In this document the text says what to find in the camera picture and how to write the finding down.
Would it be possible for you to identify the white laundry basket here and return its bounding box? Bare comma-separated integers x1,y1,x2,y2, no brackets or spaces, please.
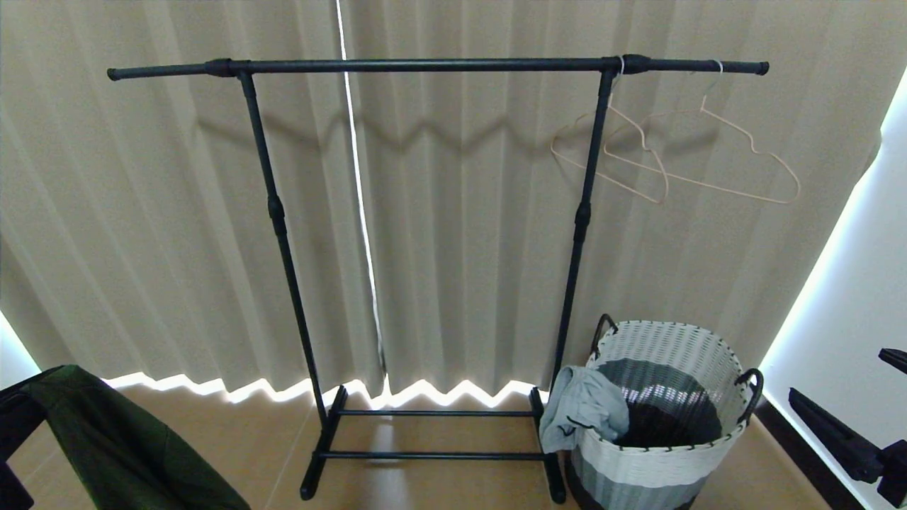
567,314,766,510

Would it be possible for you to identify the green printed shirt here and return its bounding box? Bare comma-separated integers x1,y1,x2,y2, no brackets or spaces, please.
21,365,252,510

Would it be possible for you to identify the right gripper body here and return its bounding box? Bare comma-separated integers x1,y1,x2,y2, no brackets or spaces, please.
877,439,907,508

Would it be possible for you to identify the beige curtain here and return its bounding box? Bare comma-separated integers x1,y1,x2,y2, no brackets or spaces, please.
0,0,907,404

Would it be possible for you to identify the black clothes rack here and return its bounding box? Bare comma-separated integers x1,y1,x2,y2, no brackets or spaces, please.
106,53,770,505

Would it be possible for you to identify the pale grey garment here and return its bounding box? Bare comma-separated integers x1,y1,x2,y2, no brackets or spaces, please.
539,365,631,454

